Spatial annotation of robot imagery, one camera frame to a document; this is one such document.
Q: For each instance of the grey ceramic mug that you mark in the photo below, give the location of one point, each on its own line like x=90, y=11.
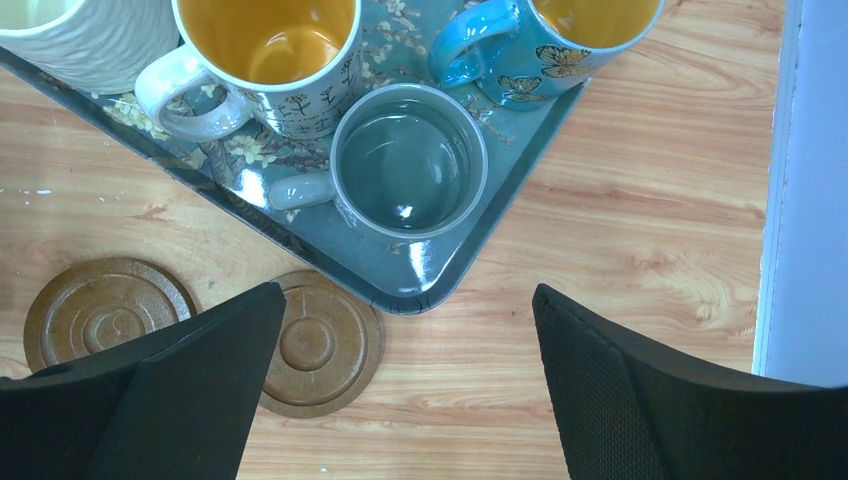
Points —
x=407, y=161

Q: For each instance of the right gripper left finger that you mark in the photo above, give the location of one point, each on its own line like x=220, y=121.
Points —
x=177, y=403

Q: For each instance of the cream ribbed mug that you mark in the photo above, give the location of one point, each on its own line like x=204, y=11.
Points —
x=98, y=46

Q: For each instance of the white floral mug yellow inside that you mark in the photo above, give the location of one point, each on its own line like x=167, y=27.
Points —
x=294, y=66

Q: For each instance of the blue butterfly mug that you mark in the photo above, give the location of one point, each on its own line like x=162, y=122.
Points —
x=523, y=53

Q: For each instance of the brown round coaster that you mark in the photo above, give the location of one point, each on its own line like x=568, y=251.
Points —
x=329, y=348
x=98, y=304

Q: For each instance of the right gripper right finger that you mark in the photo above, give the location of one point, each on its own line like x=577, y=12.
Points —
x=629, y=407

